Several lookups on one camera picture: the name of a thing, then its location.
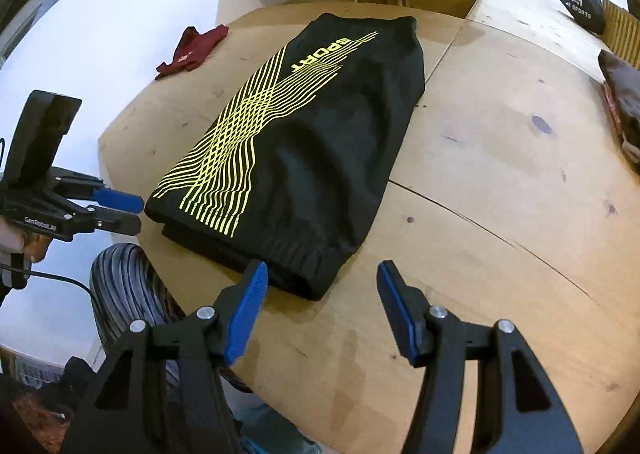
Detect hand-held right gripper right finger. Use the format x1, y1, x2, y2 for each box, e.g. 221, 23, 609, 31
376, 260, 586, 454

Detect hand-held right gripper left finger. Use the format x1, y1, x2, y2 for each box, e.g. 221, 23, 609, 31
60, 259, 269, 454

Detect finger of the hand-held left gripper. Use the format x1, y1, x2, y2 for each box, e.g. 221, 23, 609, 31
49, 167, 146, 213
31, 193, 142, 241

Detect black pants with yellow print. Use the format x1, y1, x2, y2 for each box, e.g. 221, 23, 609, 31
144, 12, 426, 302

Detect person's left hand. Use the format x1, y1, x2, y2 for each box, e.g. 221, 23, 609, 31
24, 231, 51, 265

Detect person's striped grey garment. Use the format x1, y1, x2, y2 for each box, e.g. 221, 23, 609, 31
89, 243, 256, 395

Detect person's teal trousers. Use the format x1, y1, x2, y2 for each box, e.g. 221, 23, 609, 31
230, 399, 321, 454

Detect maroon cloth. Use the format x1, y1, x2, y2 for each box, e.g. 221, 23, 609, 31
154, 25, 230, 80

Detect dark grey folded cloth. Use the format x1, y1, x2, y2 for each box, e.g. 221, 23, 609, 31
597, 50, 640, 165

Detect wooden slat railing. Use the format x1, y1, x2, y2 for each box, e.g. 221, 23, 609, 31
600, 0, 640, 79

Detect black cable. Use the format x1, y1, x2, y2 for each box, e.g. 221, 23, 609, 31
0, 261, 98, 305

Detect black drawstring bag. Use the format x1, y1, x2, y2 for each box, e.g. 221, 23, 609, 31
559, 0, 607, 34

